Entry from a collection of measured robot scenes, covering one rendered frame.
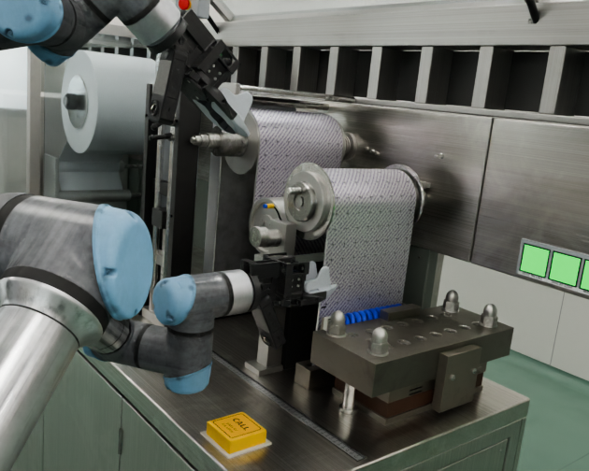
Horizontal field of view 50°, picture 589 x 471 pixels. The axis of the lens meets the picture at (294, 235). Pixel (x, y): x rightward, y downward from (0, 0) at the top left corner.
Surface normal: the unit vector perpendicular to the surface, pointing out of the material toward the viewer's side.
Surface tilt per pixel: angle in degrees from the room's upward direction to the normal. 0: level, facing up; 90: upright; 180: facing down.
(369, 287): 90
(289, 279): 90
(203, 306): 90
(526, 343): 90
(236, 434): 0
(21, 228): 58
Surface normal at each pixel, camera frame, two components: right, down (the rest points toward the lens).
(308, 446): 0.10, -0.97
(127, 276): 0.99, 0.05
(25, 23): 0.04, 0.20
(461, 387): 0.62, 0.22
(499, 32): -0.78, 0.06
